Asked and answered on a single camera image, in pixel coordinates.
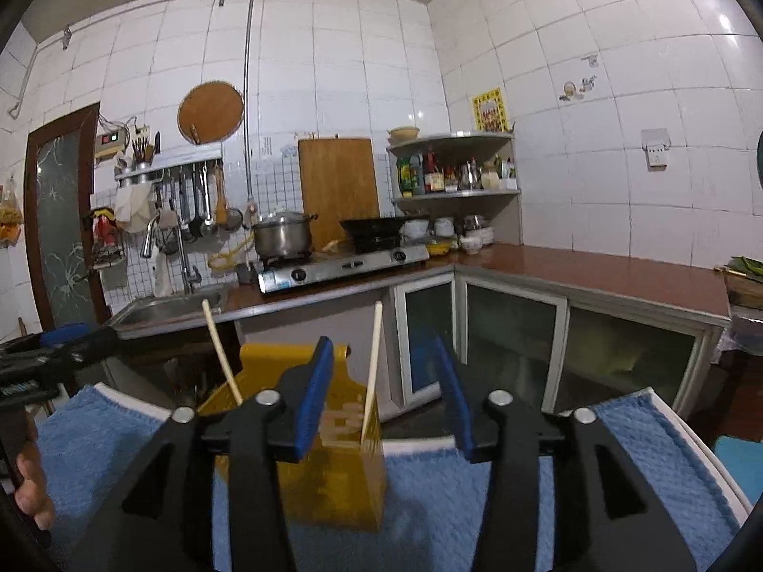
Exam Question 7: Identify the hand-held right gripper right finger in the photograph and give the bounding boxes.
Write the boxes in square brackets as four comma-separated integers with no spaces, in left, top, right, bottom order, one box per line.
[430,337,698,572]

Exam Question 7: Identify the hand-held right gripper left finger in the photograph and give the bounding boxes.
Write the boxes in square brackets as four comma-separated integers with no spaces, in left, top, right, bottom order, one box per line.
[62,337,336,572]

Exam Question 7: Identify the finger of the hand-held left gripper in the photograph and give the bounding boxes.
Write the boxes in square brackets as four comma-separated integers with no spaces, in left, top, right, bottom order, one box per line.
[36,322,123,368]

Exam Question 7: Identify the pale wooden chopstick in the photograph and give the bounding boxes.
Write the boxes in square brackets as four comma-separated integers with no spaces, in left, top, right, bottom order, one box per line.
[361,302,383,445]
[201,301,244,406]

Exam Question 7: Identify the yellow perforated utensil holder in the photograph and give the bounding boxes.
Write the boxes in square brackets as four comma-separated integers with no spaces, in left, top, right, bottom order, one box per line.
[196,342,388,534]

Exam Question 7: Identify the person's left hand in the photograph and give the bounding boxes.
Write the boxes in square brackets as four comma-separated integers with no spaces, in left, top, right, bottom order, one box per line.
[12,411,57,531]

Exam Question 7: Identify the narrow glass cabinet door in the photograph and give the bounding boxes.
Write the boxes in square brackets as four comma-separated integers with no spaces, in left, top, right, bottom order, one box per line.
[393,274,458,409]

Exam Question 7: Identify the square glass cabinet door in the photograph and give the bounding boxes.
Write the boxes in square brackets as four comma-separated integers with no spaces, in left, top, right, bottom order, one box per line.
[462,277,570,413]

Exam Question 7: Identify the steel sink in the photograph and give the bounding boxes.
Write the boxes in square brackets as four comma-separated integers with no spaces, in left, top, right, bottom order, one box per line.
[107,283,233,335]

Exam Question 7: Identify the blue knitted towel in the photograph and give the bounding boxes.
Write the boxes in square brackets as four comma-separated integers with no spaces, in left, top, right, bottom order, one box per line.
[36,384,743,572]

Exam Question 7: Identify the brown frosted glass door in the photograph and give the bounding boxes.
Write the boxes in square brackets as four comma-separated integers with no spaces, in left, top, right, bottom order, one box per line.
[24,102,111,328]

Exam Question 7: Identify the hanging plastic bag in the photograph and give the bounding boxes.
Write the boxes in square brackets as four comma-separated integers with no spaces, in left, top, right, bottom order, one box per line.
[0,175,25,249]

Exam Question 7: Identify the steel gas stove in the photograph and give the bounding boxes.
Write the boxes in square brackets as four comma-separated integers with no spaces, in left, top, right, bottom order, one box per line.
[256,243,431,294]

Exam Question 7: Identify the steel faucet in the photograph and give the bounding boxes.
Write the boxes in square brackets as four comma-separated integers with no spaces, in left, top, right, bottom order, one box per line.
[141,211,204,296]

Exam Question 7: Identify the white hanging cloth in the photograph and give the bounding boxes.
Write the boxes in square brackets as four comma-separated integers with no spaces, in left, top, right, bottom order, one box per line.
[115,186,159,233]

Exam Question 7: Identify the stack of white bowls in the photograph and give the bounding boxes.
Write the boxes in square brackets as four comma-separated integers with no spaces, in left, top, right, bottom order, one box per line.
[459,214,497,252]

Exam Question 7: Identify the steel pot with lid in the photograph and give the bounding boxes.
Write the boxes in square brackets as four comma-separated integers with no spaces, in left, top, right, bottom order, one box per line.
[250,210,319,260]

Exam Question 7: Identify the wide glass cabinet door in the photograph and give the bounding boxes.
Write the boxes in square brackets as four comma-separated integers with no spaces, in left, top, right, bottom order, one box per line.
[563,304,716,419]

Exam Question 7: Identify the black wok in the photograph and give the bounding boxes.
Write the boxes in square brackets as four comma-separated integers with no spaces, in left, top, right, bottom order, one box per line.
[340,214,431,243]

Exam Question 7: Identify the steel ladle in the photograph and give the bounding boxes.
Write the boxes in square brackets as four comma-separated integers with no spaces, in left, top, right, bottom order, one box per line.
[198,165,219,237]

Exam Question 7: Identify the grey corner shelf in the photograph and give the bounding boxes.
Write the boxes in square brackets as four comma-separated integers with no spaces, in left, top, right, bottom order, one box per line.
[386,131,524,246]

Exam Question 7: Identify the white electrical box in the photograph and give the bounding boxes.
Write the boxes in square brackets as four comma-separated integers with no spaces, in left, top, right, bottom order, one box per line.
[94,129,131,161]

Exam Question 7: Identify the steel knife holder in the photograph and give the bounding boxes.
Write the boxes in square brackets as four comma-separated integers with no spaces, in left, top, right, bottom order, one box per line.
[130,131,162,171]

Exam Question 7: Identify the wooden spatula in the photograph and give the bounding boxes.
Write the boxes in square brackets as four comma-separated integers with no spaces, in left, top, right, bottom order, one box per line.
[215,161,231,226]

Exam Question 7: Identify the rectangular wooden cutting board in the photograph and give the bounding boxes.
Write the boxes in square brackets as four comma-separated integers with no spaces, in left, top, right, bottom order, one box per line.
[298,138,381,249]

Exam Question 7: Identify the round wooden board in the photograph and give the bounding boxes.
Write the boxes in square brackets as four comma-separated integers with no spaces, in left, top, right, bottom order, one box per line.
[177,80,245,145]

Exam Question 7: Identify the teal plastic stool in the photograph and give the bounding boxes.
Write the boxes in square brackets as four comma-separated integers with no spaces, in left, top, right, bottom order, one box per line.
[712,434,763,490]

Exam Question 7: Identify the green leafy vegetables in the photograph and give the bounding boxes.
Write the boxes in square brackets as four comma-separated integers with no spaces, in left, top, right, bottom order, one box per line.
[721,256,763,279]

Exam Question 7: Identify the wire wall basket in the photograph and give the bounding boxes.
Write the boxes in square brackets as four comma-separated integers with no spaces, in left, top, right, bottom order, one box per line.
[83,207,127,270]

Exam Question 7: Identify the yellow hose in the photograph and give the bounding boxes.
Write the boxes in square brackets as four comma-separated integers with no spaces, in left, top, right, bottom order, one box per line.
[207,231,257,272]

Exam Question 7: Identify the steel wall rack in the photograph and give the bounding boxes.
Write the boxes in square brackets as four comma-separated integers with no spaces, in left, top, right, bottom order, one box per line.
[114,153,224,187]

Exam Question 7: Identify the yellow wall poster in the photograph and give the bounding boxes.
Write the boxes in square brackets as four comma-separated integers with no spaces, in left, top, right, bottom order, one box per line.
[472,88,510,133]

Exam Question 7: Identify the metal wall pipe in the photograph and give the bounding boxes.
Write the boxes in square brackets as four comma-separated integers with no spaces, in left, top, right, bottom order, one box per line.
[243,0,258,212]

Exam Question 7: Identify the white wall socket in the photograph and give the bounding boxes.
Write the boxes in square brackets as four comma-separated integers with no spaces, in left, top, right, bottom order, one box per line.
[640,128,672,169]

